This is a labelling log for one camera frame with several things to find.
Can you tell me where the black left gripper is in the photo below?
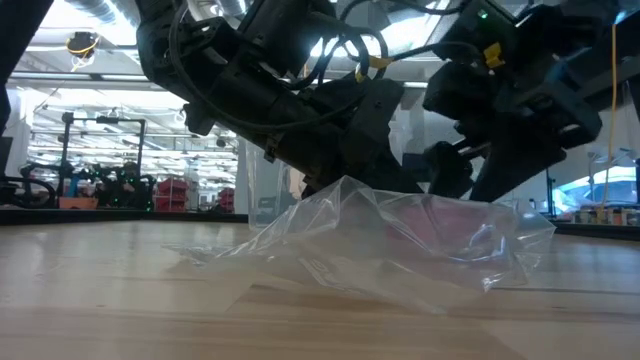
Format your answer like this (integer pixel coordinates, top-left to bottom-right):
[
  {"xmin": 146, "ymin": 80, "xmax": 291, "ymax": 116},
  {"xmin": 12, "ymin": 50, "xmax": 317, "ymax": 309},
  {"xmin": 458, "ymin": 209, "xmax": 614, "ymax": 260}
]
[{"xmin": 272, "ymin": 77, "xmax": 426, "ymax": 197}]

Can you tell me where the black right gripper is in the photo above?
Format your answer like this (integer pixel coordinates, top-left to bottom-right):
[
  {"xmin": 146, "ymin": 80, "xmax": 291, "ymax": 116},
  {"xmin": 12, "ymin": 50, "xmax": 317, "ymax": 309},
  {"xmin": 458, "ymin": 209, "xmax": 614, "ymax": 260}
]
[{"xmin": 422, "ymin": 52, "xmax": 605, "ymax": 204}]

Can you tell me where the clear plastic zip bag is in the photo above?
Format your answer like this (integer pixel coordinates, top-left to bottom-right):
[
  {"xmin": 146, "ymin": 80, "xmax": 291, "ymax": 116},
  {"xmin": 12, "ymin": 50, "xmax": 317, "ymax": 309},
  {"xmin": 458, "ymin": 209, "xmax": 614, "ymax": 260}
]
[{"xmin": 164, "ymin": 174, "xmax": 557, "ymax": 315}]

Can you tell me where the row of small boxes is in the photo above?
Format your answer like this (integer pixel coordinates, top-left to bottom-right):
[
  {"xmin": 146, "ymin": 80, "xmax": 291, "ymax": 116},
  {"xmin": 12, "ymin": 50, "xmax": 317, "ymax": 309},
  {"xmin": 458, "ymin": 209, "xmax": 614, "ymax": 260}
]
[{"xmin": 574, "ymin": 205, "xmax": 640, "ymax": 226}]

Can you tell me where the red bin shelf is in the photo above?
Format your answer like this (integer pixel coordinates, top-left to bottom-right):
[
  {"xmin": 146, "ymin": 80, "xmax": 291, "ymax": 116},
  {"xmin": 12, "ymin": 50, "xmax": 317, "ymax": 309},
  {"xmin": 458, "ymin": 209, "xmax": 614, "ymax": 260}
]
[
  {"xmin": 154, "ymin": 177, "xmax": 190, "ymax": 212},
  {"xmin": 218, "ymin": 187, "xmax": 236, "ymax": 214}
]

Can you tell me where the black robot with green lights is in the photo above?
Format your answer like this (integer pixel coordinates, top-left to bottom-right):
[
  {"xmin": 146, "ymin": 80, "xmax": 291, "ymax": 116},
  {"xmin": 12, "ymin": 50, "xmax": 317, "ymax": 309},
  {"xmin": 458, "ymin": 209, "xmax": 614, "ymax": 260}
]
[{"xmin": 82, "ymin": 162, "xmax": 154, "ymax": 211}]

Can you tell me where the long ceiling light bar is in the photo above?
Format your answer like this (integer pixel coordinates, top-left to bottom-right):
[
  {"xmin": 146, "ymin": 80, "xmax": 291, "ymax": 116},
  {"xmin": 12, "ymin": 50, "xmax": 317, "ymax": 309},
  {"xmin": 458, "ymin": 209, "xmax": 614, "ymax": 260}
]
[{"xmin": 9, "ymin": 72, "xmax": 156, "ymax": 92}]

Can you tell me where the orange box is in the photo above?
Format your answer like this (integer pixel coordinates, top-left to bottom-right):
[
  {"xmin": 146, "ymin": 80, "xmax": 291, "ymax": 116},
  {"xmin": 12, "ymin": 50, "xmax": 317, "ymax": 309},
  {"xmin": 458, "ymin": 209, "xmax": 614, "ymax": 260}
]
[{"xmin": 58, "ymin": 196, "xmax": 100, "ymax": 210}]

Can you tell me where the yellow cable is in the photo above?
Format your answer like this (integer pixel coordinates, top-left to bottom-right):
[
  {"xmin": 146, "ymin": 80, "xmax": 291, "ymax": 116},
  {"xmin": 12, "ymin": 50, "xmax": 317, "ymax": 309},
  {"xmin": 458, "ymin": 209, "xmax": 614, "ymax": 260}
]
[{"xmin": 597, "ymin": 22, "xmax": 620, "ymax": 221}]

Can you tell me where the black gantry frame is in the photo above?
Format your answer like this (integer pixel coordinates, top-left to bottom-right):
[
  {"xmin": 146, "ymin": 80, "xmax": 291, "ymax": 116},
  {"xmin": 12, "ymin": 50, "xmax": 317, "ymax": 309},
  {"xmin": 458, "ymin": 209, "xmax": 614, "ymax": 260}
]
[{"xmin": 58, "ymin": 112, "xmax": 147, "ymax": 196}]

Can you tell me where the black yellow ceiling cable reel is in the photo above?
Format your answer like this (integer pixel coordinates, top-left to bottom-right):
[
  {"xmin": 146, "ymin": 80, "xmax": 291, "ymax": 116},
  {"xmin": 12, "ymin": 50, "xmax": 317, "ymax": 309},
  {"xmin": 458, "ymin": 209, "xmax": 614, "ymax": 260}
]
[{"xmin": 66, "ymin": 30, "xmax": 101, "ymax": 71}]

